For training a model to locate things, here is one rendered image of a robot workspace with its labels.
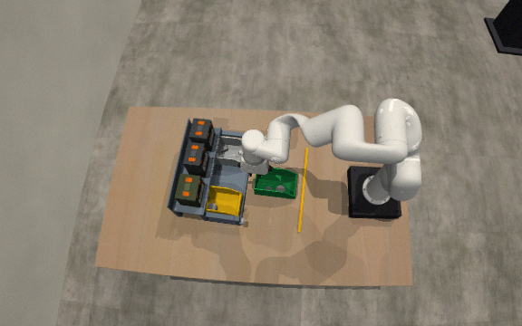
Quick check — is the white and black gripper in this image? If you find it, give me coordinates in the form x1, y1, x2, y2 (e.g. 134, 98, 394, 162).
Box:
237, 156, 273, 178

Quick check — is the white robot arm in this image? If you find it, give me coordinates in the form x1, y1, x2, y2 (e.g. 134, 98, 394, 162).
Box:
239, 99, 422, 205

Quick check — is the green bin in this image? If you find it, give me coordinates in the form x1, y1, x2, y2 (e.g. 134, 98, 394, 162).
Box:
254, 168, 297, 199

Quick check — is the yellow open bin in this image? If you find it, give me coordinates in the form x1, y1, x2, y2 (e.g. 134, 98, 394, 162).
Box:
206, 186, 243, 216

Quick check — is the black case with orange latches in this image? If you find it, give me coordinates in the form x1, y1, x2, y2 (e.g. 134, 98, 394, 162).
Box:
189, 118, 215, 151

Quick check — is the olive green tool case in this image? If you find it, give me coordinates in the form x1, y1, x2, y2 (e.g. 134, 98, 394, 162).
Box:
175, 173, 205, 207

